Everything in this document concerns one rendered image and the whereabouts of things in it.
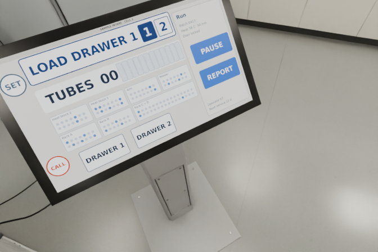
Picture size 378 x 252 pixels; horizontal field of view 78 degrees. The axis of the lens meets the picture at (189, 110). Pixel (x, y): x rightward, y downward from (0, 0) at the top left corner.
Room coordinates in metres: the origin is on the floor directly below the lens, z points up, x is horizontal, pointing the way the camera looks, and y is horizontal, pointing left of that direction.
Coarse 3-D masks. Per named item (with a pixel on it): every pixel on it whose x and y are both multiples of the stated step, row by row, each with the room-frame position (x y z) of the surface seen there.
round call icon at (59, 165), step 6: (54, 156) 0.24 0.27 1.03; (60, 156) 0.24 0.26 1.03; (66, 156) 0.24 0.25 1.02; (42, 162) 0.23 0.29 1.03; (48, 162) 0.23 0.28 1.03; (54, 162) 0.23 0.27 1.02; (60, 162) 0.23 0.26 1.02; (66, 162) 0.23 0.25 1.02; (48, 168) 0.22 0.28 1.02; (54, 168) 0.22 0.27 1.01; (60, 168) 0.22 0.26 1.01; (66, 168) 0.22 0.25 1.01; (72, 168) 0.22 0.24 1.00; (48, 174) 0.21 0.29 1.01; (54, 174) 0.21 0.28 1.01; (60, 174) 0.21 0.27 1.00
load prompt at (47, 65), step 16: (160, 16) 0.46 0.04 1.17; (112, 32) 0.42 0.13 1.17; (128, 32) 0.43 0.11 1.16; (144, 32) 0.43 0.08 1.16; (160, 32) 0.44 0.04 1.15; (64, 48) 0.38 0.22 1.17; (80, 48) 0.39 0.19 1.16; (96, 48) 0.39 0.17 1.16; (112, 48) 0.40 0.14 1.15; (128, 48) 0.40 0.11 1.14; (32, 64) 0.35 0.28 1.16; (48, 64) 0.36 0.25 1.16; (64, 64) 0.36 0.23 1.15; (80, 64) 0.37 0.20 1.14; (32, 80) 0.33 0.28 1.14; (48, 80) 0.34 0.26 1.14
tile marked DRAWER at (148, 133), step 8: (168, 112) 0.32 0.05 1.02; (152, 120) 0.31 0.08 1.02; (160, 120) 0.31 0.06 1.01; (168, 120) 0.31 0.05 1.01; (136, 128) 0.29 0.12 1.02; (144, 128) 0.29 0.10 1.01; (152, 128) 0.29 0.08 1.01; (160, 128) 0.30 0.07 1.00; (168, 128) 0.30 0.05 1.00; (176, 128) 0.30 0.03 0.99; (136, 136) 0.28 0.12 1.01; (144, 136) 0.28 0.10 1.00; (152, 136) 0.28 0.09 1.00; (160, 136) 0.28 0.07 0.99; (136, 144) 0.27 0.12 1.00; (144, 144) 0.27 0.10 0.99
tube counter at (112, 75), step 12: (156, 48) 0.41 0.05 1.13; (168, 48) 0.42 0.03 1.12; (180, 48) 0.42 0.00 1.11; (132, 60) 0.39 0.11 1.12; (144, 60) 0.39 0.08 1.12; (156, 60) 0.40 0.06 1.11; (168, 60) 0.40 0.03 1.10; (180, 60) 0.41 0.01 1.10; (96, 72) 0.36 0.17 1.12; (108, 72) 0.36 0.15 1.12; (120, 72) 0.37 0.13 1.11; (132, 72) 0.37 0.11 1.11; (144, 72) 0.38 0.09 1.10; (108, 84) 0.35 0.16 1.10
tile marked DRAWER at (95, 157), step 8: (120, 136) 0.28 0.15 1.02; (104, 144) 0.26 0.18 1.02; (112, 144) 0.26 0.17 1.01; (120, 144) 0.26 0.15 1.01; (80, 152) 0.24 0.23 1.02; (88, 152) 0.25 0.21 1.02; (96, 152) 0.25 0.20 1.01; (104, 152) 0.25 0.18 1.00; (112, 152) 0.25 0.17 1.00; (120, 152) 0.25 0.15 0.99; (128, 152) 0.25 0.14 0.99; (88, 160) 0.23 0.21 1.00; (96, 160) 0.24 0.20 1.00; (104, 160) 0.24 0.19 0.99; (112, 160) 0.24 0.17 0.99; (88, 168) 0.22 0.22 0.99; (96, 168) 0.22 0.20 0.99
